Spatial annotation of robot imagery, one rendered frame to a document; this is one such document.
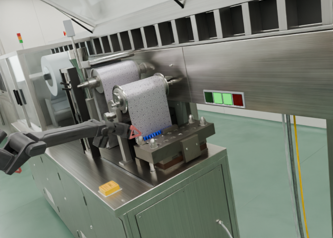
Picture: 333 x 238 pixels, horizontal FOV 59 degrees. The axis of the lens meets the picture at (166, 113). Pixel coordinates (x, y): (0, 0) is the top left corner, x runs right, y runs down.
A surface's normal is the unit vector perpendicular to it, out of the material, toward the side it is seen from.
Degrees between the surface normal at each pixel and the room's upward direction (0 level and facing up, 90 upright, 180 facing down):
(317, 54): 90
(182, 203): 90
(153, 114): 90
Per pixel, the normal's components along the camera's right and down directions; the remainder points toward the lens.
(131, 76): 0.59, 0.14
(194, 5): -0.79, 0.32
